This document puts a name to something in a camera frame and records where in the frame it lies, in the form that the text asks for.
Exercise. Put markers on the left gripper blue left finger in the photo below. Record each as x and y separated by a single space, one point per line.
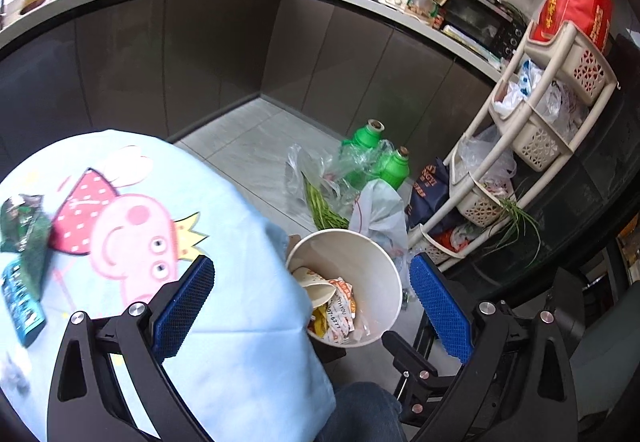
85 400

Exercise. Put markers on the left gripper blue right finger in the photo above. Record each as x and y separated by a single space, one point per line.
516 383

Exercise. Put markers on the green snack wrapper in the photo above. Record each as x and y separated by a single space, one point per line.
25 230

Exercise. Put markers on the white paper trash bucket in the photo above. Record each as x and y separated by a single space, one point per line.
343 255

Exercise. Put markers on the dark kitchen cabinet counter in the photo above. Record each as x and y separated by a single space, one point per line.
165 67

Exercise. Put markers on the blue jeans leg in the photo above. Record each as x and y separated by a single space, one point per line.
364 412

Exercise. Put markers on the blue blister pack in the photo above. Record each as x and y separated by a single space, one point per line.
26 313

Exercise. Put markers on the paper cup in bucket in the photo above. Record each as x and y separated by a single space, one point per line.
319 290

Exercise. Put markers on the white plastic shopping bag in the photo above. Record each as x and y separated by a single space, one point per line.
379 214

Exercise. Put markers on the dark blue shopping bag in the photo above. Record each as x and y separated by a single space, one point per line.
429 192

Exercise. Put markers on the light blue cartoon tablecloth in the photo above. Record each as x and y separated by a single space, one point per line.
130 213

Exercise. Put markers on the green plastic bottle front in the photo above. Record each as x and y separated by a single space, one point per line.
394 168

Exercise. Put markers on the green plastic bottle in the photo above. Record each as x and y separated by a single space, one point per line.
356 153
394 168

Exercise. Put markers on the clear bag with green beans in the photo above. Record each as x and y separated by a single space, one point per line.
318 181

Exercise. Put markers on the green plastic bottle rear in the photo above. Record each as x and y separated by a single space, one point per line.
356 153

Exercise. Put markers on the beige plastic storage rack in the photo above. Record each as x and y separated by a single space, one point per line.
569 57

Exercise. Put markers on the black toaster oven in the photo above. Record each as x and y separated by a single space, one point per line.
495 26

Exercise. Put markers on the red gift bag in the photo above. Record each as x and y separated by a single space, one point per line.
592 17

